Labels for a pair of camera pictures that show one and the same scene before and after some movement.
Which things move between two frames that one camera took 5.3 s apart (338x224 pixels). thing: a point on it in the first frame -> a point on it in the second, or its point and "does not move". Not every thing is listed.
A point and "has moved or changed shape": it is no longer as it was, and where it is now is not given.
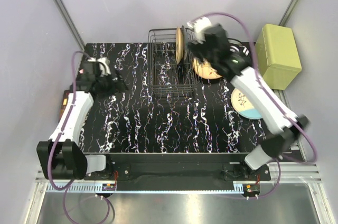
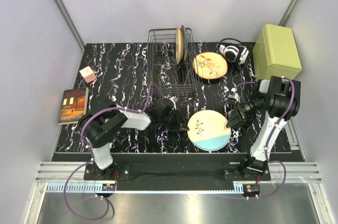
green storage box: (277, 57) does not move
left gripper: (111, 82) -> (175, 117)
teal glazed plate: (185, 45) does not move
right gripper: (197, 46) -> (237, 117)
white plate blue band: (243, 106) has moved or changed shape
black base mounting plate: (178, 167) does not move
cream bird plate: (179, 45) does not move
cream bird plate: (205, 70) does not move
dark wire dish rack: (166, 77) does not move
